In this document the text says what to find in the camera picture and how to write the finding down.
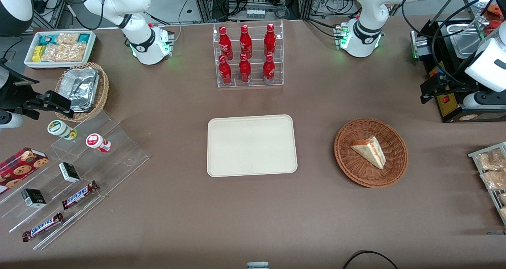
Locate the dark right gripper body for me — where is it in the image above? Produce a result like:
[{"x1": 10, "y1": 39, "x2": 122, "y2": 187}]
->
[{"x1": 0, "y1": 62, "x2": 40, "y2": 112}]

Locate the triangle sandwich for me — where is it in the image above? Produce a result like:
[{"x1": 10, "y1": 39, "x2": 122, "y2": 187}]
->
[{"x1": 350, "y1": 136, "x2": 386, "y2": 170}]

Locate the light wicker basket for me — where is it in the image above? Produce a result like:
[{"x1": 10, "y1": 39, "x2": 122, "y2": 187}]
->
[{"x1": 55, "y1": 62, "x2": 110, "y2": 123}]

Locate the brown round wicker basket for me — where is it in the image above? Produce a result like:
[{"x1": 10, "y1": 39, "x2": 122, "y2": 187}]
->
[{"x1": 334, "y1": 118, "x2": 408, "y2": 189}]

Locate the beige plastic tray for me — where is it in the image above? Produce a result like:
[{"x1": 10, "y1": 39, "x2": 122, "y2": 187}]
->
[{"x1": 207, "y1": 115, "x2": 298, "y2": 178}]

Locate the black food warmer machine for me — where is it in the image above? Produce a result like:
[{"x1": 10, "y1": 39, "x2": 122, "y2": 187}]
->
[{"x1": 410, "y1": 18, "x2": 506, "y2": 123}]

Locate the silver foil container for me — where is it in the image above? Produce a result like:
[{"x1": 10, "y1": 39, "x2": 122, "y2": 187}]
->
[{"x1": 59, "y1": 67, "x2": 100, "y2": 113}]

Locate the green lid yogurt cup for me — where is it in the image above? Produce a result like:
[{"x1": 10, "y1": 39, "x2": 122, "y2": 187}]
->
[{"x1": 47, "y1": 120, "x2": 78, "y2": 140}]

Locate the steel warmer pan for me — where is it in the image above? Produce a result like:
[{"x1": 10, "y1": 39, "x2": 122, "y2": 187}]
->
[{"x1": 446, "y1": 22, "x2": 486, "y2": 59}]

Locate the white rectangular snack bin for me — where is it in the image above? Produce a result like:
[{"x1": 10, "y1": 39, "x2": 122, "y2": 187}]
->
[{"x1": 24, "y1": 30, "x2": 97, "y2": 70}]

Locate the clear cracker packet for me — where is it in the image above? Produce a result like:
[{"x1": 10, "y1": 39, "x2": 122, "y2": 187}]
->
[
  {"x1": 55, "y1": 32, "x2": 80, "y2": 45},
  {"x1": 41, "y1": 43, "x2": 86, "y2": 62}
]

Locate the red lid yogurt cup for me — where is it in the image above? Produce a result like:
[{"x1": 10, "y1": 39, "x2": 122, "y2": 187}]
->
[{"x1": 85, "y1": 133, "x2": 112, "y2": 153}]

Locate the red cookie box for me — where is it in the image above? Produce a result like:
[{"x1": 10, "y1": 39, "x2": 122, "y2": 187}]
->
[{"x1": 0, "y1": 147, "x2": 50, "y2": 195}]

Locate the small black box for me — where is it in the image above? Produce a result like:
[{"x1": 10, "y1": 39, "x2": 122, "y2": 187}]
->
[
  {"x1": 58, "y1": 162, "x2": 81, "y2": 183},
  {"x1": 21, "y1": 188, "x2": 47, "y2": 209}
]

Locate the clear acrylic stepped display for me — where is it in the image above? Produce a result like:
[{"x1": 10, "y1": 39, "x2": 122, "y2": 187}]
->
[{"x1": 0, "y1": 110, "x2": 150, "y2": 251}]

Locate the snickers chocolate bar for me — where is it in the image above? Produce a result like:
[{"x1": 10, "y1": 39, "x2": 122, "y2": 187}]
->
[
  {"x1": 21, "y1": 212, "x2": 64, "y2": 243},
  {"x1": 61, "y1": 181, "x2": 100, "y2": 210}
]

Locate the red cola bottle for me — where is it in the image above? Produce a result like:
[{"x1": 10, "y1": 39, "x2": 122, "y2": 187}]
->
[
  {"x1": 262, "y1": 54, "x2": 276, "y2": 84},
  {"x1": 264, "y1": 23, "x2": 277, "y2": 57},
  {"x1": 219, "y1": 55, "x2": 233, "y2": 85},
  {"x1": 239, "y1": 24, "x2": 253, "y2": 59},
  {"x1": 238, "y1": 53, "x2": 252, "y2": 83},
  {"x1": 219, "y1": 26, "x2": 234, "y2": 61}
]

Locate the clear acrylic bottle rack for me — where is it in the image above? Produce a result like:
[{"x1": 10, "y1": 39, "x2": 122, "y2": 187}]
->
[{"x1": 213, "y1": 20, "x2": 285, "y2": 89}]

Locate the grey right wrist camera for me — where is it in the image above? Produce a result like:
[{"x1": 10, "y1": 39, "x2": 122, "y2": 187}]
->
[{"x1": 0, "y1": 111, "x2": 23, "y2": 130}]

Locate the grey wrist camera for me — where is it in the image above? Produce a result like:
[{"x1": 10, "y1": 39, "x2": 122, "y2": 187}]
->
[
  {"x1": 463, "y1": 90, "x2": 506, "y2": 110},
  {"x1": 0, "y1": 111, "x2": 23, "y2": 130}
]

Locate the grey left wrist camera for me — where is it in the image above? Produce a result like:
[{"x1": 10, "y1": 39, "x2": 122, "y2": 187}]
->
[{"x1": 463, "y1": 90, "x2": 506, "y2": 110}]

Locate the black floor cable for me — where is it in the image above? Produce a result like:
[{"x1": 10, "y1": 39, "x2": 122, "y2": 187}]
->
[{"x1": 342, "y1": 250, "x2": 400, "y2": 269}]

